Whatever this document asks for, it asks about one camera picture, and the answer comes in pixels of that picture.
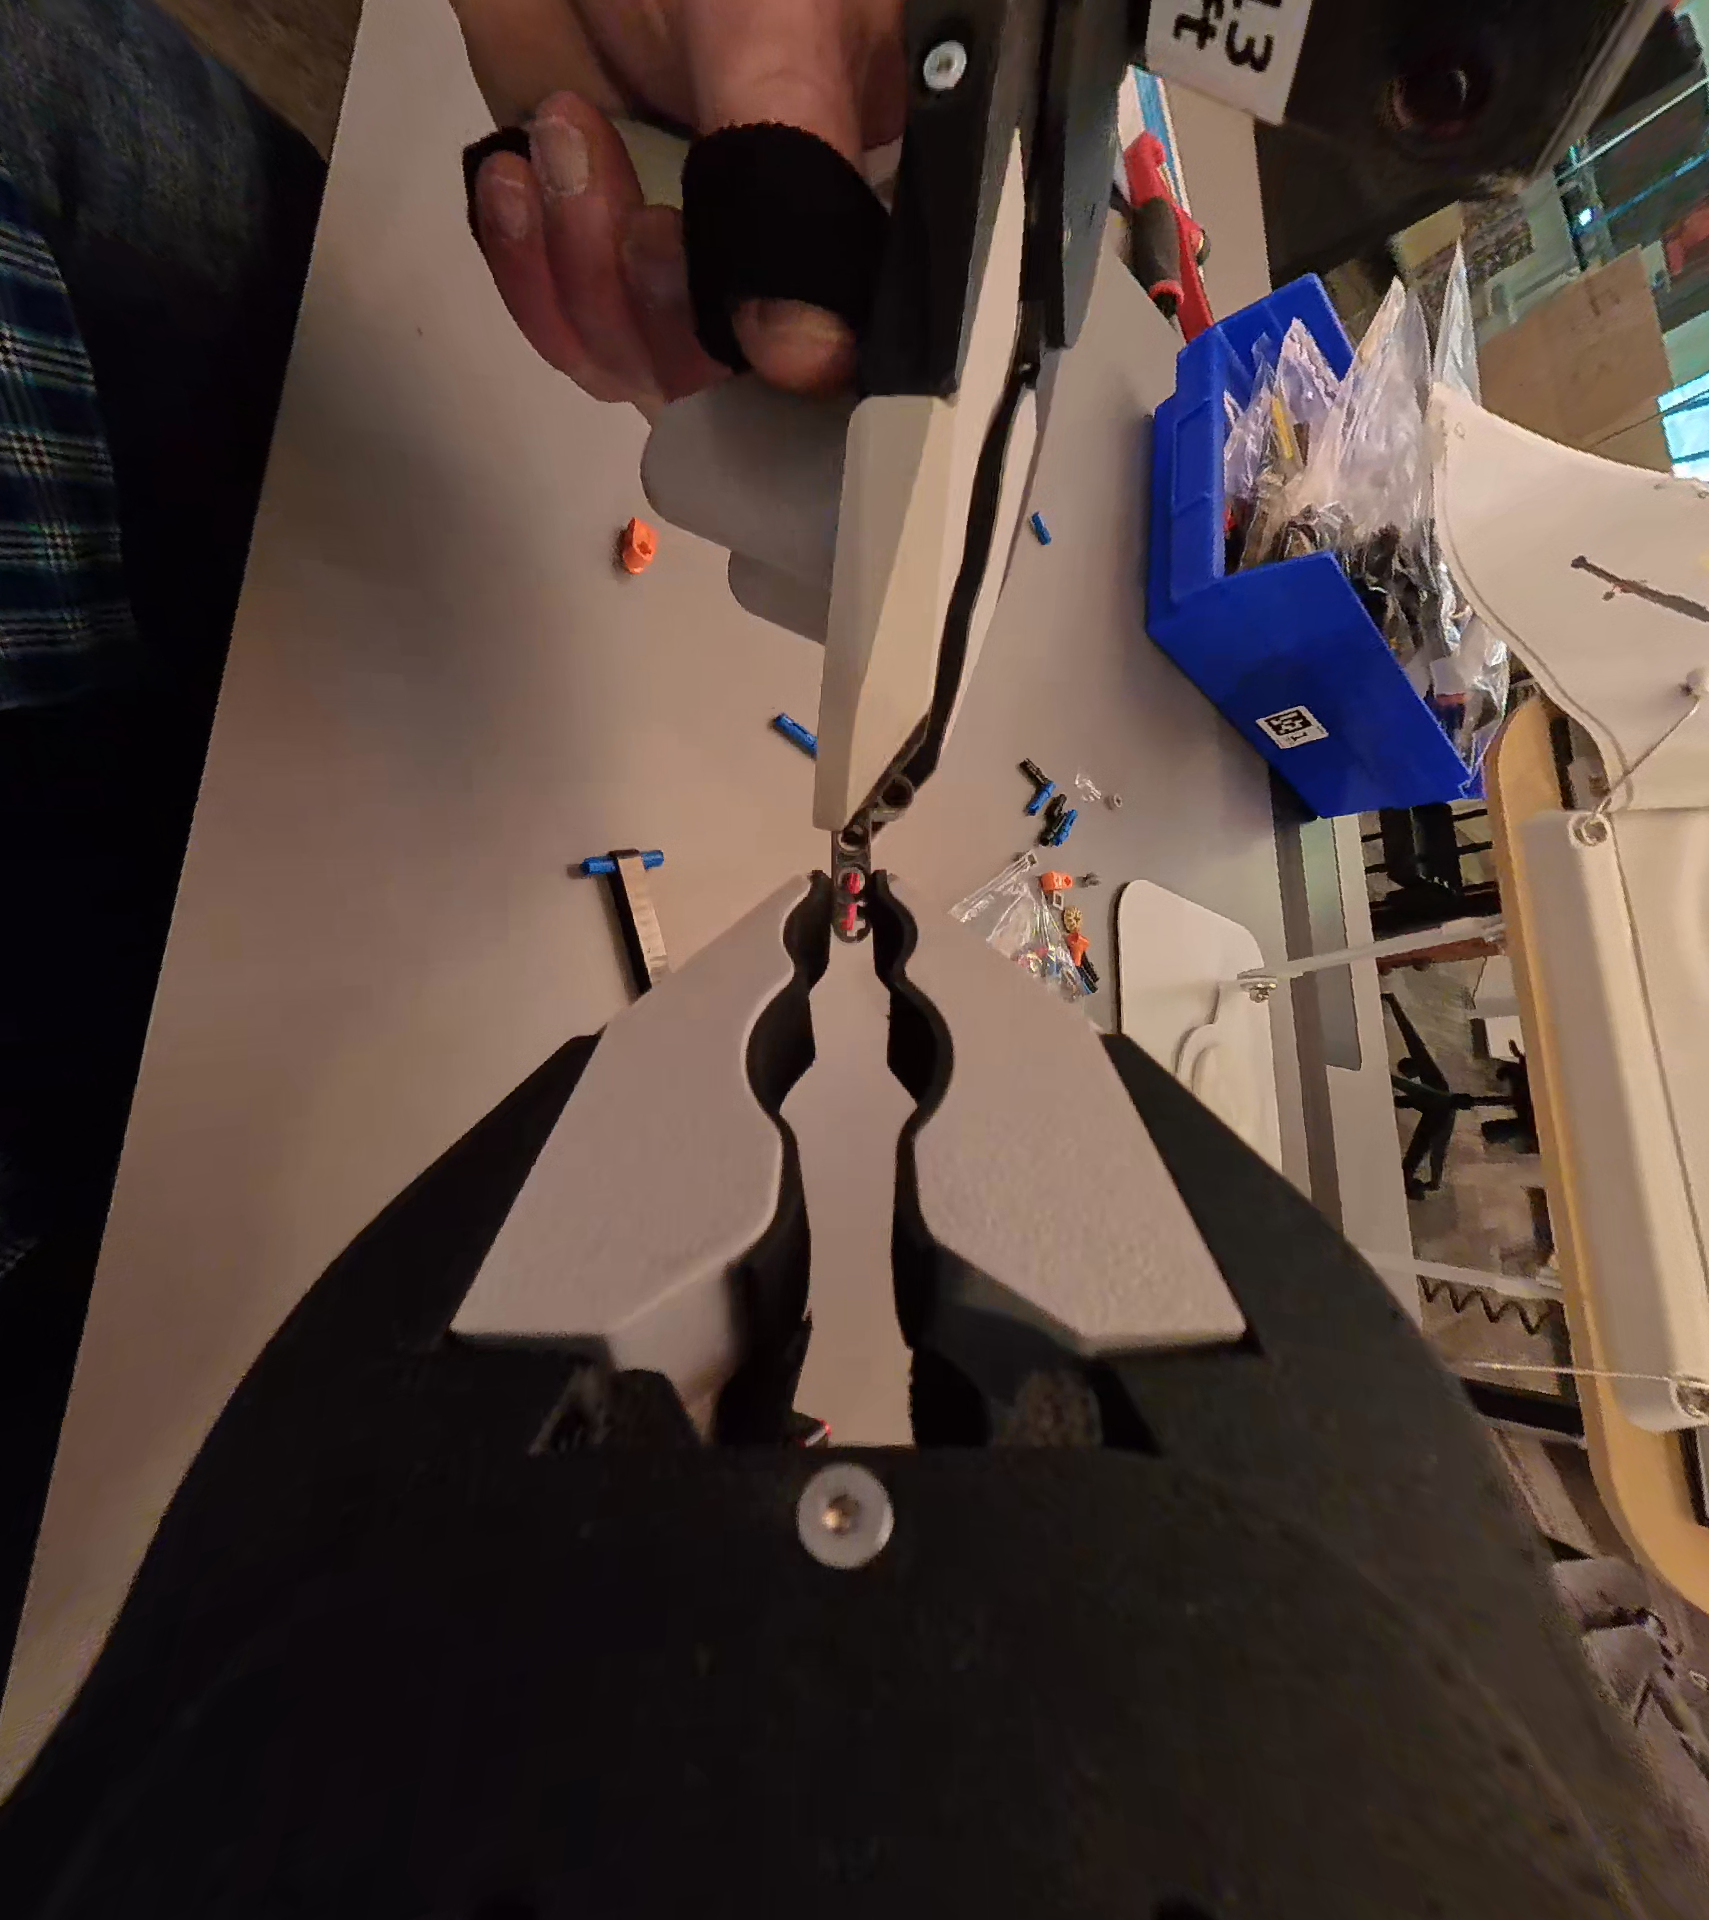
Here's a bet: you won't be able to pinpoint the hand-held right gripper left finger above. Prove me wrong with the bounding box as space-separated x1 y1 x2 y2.
449 873 832 1439

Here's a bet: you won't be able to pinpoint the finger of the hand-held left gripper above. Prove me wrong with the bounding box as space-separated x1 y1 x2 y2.
896 348 1053 806
813 394 1004 835

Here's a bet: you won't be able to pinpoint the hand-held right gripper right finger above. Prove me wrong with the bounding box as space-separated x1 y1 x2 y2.
872 873 1258 1362

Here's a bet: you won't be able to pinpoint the black lego beam blue pins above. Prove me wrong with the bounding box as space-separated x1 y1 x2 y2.
580 845 678 996

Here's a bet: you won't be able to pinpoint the small dark lego beam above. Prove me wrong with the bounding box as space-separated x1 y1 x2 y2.
831 777 918 945

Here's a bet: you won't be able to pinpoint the clear bag of lego pieces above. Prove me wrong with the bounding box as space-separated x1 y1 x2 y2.
949 849 1105 1004

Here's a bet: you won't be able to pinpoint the person's left hand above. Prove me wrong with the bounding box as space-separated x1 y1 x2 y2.
452 0 907 407

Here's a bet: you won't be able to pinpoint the red black hand tool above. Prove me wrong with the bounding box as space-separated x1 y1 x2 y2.
1116 133 1219 341

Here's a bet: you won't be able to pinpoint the blue storage bin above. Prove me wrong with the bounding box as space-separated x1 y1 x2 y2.
1147 275 1487 820

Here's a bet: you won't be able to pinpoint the pile of clear parts bags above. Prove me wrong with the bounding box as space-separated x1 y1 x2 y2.
1222 275 1522 751

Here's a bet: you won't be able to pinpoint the white rod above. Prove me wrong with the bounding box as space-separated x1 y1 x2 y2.
1241 918 1509 998

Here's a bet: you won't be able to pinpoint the oval wooden board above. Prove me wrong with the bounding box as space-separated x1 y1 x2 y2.
1481 697 1709 1650

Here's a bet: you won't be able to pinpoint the white panel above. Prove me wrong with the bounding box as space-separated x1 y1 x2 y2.
1517 801 1709 1575

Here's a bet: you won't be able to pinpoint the black coiled cable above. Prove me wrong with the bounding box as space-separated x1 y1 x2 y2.
1420 1275 1566 1340

